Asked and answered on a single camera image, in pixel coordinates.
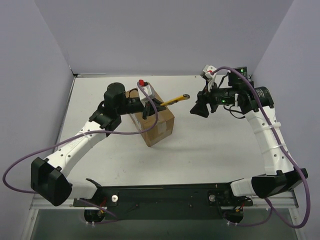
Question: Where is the yellow utility knife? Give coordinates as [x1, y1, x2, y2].
[161, 94, 190, 106]

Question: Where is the brown cardboard express box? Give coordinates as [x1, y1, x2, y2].
[124, 89, 175, 148]

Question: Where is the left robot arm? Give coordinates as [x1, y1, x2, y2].
[30, 81, 166, 206]

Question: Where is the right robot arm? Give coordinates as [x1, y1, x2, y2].
[190, 86, 308, 199]

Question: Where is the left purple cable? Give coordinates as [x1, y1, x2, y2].
[1, 84, 159, 225]

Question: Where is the purple cable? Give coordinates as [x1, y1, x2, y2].
[211, 65, 311, 229]
[1, 84, 159, 225]

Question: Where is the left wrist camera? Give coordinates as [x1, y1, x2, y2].
[137, 79, 155, 106]

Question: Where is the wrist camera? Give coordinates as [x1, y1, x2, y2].
[137, 79, 155, 106]
[200, 65, 217, 82]

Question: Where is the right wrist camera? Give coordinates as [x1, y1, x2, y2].
[200, 65, 217, 82]

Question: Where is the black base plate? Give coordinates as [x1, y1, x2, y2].
[73, 183, 253, 221]

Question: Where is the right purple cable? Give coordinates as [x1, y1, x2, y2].
[211, 65, 311, 229]

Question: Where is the aluminium frame rail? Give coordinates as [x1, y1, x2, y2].
[29, 192, 299, 210]

